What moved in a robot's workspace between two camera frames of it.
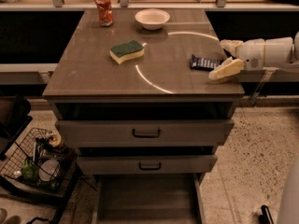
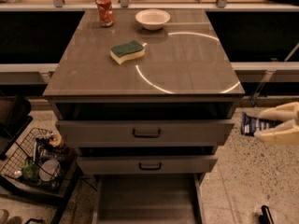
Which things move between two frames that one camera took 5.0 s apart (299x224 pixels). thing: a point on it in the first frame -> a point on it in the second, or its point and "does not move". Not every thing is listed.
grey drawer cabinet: x=146 y=118 does not move
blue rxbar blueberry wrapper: x=205 y=63 -> x=250 y=125
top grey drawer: x=144 y=124 does not move
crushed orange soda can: x=105 y=9 does not move
